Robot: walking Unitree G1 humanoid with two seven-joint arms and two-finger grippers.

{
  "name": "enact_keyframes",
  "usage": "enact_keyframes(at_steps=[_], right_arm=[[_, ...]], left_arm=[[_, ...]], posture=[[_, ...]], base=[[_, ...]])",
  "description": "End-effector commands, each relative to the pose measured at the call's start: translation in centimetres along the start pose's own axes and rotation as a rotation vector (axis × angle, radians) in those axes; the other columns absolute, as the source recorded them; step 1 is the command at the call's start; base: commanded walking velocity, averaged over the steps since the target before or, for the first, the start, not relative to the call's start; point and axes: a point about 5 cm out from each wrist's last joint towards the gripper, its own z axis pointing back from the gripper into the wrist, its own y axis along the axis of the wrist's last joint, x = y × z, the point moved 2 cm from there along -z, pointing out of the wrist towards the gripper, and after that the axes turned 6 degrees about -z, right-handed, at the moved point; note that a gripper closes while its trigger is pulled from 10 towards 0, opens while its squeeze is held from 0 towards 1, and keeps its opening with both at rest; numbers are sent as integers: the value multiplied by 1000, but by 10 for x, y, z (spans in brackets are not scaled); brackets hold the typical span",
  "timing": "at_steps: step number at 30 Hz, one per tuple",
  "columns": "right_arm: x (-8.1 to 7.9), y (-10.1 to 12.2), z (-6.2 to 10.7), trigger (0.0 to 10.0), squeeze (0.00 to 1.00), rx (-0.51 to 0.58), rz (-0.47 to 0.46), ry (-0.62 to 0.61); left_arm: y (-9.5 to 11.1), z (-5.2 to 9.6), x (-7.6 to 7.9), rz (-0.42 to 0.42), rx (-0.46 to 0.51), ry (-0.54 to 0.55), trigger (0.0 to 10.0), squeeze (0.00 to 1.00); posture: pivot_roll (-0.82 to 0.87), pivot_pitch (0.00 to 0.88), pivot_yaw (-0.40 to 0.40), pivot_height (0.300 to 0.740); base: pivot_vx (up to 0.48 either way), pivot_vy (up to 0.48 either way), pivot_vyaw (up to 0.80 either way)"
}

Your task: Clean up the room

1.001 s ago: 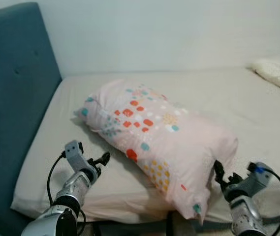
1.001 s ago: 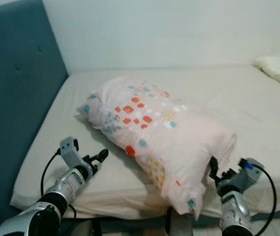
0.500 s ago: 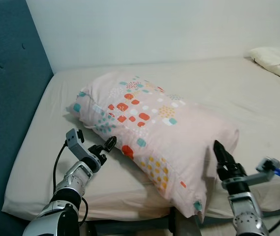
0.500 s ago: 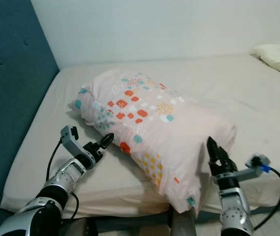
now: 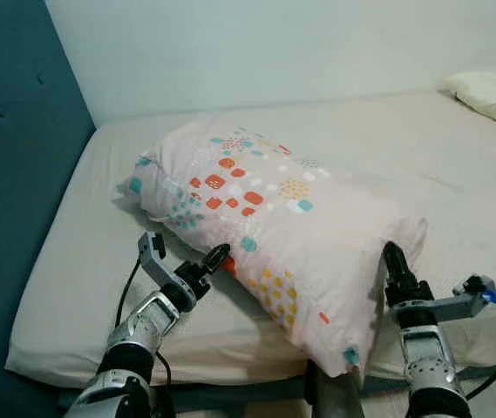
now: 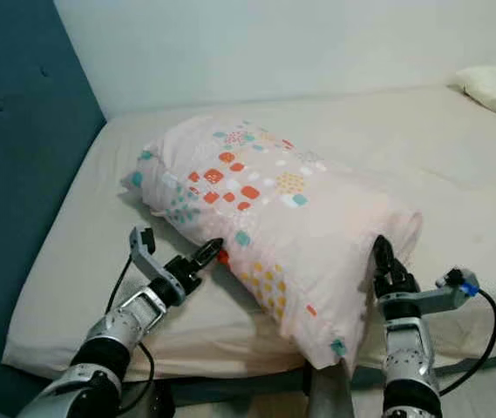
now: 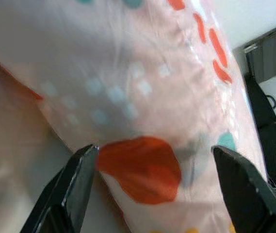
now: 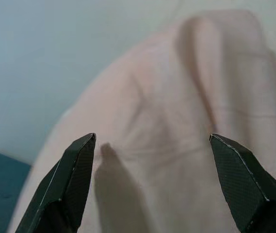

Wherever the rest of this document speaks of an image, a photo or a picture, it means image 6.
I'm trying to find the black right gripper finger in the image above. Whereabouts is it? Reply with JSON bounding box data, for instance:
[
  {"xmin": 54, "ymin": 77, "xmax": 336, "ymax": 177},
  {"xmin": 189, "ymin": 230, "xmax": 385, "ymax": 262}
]
[{"xmin": 371, "ymin": 235, "xmax": 400, "ymax": 279}]

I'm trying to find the pink patterned pillow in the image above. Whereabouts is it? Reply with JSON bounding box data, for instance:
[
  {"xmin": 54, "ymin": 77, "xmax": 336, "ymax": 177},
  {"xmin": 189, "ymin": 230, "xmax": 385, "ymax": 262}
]
[{"xmin": 126, "ymin": 116, "xmax": 425, "ymax": 371}]

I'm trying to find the cream sheeted mattress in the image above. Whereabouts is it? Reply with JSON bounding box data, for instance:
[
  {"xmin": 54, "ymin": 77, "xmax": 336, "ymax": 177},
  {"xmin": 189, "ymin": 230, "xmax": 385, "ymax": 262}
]
[{"xmin": 2, "ymin": 83, "xmax": 496, "ymax": 381}]

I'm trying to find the teal upholstered headboard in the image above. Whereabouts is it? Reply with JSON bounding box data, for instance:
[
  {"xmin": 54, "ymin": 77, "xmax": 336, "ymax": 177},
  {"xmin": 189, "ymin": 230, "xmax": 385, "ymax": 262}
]
[{"xmin": 0, "ymin": 0, "xmax": 106, "ymax": 415}]

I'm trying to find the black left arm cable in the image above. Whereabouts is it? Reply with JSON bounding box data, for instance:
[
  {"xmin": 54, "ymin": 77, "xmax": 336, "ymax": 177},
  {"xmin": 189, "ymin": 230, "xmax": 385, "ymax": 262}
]
[{"xmin": 106, "ymin": 254, "xmax": 154, "ymax": 410}]

